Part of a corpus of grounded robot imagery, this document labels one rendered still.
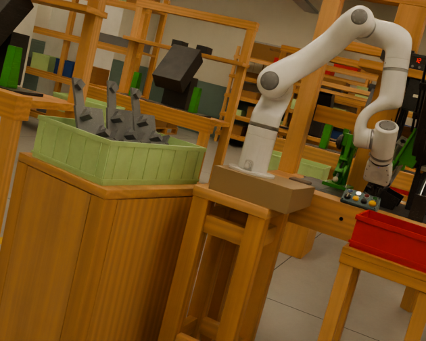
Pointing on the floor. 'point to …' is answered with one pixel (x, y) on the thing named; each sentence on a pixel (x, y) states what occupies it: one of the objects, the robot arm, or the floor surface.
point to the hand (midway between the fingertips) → (374, 189)
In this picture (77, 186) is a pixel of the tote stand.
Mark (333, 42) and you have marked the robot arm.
